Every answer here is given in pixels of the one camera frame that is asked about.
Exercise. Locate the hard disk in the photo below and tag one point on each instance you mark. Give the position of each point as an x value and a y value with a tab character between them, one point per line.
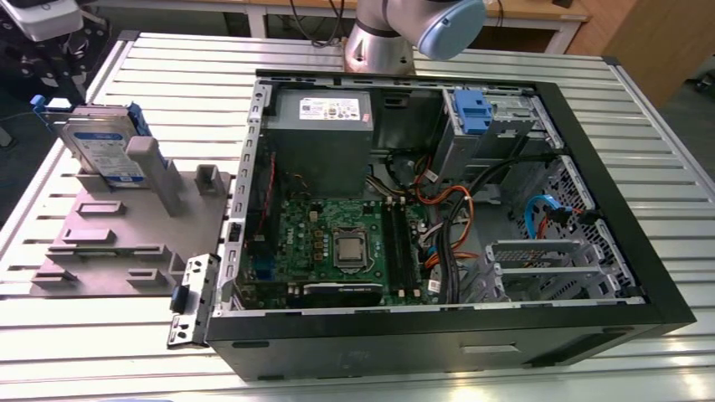
101	151

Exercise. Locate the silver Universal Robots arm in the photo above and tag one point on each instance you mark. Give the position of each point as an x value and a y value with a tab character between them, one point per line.
381	50

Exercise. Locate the metal disk bay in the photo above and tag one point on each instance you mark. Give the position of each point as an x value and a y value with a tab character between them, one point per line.
537	271

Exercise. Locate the grey parts rack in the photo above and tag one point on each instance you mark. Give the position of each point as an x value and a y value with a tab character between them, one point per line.
146	218

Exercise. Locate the grey power supply unit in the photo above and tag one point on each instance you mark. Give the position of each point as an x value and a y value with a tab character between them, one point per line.
318	159

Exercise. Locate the green motherboard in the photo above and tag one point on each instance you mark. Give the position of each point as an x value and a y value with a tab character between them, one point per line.
302	234

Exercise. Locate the silver CPU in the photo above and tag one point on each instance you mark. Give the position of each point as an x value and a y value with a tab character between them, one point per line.
351	251

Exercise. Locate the CPU socket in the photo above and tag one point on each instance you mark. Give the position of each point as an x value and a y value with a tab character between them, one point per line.
351	270

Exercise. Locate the blue drive latch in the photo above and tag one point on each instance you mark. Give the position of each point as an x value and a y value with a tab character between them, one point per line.
473	109

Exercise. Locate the black RAM slot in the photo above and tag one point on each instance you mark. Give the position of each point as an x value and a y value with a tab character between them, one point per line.
394	247
409	247

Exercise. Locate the black graphics card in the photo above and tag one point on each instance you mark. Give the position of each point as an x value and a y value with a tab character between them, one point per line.
341	293

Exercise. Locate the metal optical drive cage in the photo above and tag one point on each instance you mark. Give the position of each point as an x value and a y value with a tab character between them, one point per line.
503	142

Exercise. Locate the black open PC case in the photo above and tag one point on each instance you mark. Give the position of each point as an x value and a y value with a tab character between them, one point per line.
391	347

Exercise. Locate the brown wooden cabinet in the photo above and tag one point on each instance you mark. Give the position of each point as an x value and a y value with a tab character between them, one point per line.
670	42

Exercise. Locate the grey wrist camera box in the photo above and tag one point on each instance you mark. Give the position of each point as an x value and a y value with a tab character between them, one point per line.
45	21

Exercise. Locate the small blue bracket latch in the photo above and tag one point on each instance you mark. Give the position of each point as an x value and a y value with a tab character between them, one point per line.
181	299

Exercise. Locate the wooden desk white frame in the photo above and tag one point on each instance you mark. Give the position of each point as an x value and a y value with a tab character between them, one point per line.
547	17

